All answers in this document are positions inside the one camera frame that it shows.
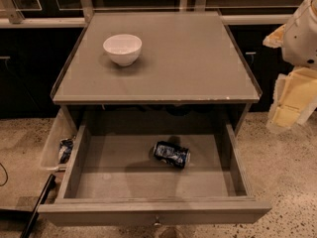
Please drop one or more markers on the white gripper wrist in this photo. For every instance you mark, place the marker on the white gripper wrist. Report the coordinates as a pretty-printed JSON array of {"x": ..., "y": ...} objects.
[{"x": 301, "y": 37}]

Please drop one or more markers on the blue pepsi can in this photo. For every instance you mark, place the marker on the blue pepsi can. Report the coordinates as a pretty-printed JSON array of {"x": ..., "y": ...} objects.
[{"x": 171, "y": 154}]

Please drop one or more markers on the grey cabinet counter unit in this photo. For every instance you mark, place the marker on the grey cabinet counter unit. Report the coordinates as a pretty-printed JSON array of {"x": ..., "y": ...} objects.
[{"x": 186, "y": 58}]

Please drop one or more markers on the small metal drawer knob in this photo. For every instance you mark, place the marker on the small metal drawer knob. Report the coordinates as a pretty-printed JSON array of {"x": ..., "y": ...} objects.
[{"x": 157, "y": 221}]

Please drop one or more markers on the open grey top drawer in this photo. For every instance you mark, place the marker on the open grey top drawer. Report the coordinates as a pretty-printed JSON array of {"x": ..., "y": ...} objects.
[{"x": 113, "y": 178}]

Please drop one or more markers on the white ceramic bowl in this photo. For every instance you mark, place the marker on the white ceramic bowl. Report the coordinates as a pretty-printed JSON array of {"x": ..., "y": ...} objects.
[{"x": 123, "y": 49}]

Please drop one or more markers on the blue snack bag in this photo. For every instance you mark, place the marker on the blue snack bag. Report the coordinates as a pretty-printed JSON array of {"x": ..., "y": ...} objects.
[{"x": 65, "y": 149}]

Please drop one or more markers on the clear plastic side bin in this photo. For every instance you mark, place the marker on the clear plastic side bin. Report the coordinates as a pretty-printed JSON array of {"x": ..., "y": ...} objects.
[{"x": 60, "y": 130}]

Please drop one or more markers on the black bar on floor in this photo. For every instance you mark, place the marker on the black bar on floor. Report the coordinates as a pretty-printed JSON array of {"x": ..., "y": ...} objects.
[{"x": 49, "y": 185}]

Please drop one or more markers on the metal railing frame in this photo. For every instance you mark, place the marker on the metal railing frame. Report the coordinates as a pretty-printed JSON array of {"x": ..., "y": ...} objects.
[{"x": 79, "y": 12}]

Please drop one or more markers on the dark cabinet left handle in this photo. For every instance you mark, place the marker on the dark cabinet left handle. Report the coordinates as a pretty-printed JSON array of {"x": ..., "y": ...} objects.
[{"x": 4, "y": 58}]

